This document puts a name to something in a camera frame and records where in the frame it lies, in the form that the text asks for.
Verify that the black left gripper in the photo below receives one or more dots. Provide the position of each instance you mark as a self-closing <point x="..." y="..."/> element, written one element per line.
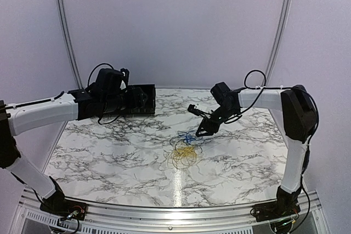
<point x="121" y="110"/>

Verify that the black compartment tray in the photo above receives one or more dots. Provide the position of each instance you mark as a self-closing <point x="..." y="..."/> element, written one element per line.
<point x="140" y="99"/>

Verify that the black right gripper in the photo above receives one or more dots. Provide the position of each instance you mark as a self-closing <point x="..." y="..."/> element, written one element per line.
<point x="211" y="129"/>

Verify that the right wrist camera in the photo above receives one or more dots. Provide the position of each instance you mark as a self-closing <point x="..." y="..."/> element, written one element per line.
<point x="198" y="110"/>

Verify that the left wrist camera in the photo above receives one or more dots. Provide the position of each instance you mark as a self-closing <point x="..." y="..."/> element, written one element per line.
<point x="125" y="78"/>

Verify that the aluminium corner post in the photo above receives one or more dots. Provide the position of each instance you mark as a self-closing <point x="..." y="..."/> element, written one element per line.
<point x="68" y="43"/>
<point x="283" y="18"/>

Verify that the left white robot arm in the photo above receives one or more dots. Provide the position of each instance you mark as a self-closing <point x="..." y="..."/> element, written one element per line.
<point x="74" y="105"/>

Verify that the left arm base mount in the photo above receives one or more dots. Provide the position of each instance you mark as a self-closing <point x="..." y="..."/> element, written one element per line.
<point x="67" y="209"/>

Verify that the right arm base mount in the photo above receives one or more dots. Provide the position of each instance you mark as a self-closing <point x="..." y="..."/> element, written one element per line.
<point x="271" y="211"/>

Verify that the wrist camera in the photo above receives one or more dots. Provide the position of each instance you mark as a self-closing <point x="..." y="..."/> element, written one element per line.
<point x="125" y="78"/>
<point x="198" y="110"/>

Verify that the left aluminium corner post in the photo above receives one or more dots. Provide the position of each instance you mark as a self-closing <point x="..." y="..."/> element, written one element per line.
<point x="68" y="43"/>

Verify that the right aluminium corner post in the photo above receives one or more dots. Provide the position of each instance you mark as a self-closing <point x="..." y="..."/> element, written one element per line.
<point x="283" y="18"/>

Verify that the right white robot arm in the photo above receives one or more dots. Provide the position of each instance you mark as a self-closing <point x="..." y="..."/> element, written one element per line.
<point x="300" y="122"/>

